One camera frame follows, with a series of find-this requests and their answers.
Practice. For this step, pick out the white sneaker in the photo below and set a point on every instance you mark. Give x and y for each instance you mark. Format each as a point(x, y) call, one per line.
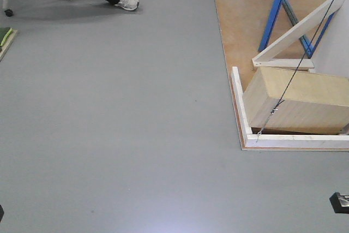
point(128, 5)

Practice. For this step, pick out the wooden platform base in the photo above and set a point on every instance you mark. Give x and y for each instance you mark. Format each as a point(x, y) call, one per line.
point(241, 25)

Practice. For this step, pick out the light wooden box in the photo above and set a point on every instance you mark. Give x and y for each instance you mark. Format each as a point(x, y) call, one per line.
point(281, 99)

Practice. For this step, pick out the green sandbag far left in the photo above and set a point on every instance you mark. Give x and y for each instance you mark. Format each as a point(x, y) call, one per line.
point(5, 32)

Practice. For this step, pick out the black robot part right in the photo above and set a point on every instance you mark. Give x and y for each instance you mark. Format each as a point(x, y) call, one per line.
point(339, 203)

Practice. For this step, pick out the white wooden border rail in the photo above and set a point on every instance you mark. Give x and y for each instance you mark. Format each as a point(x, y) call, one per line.
point(277, 142)

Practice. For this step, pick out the white wooden brace frame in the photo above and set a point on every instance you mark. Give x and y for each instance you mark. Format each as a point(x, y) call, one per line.
point(321, 15)

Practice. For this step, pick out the blue door frame brace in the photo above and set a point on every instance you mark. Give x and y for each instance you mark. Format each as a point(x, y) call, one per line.
point(309, 45)

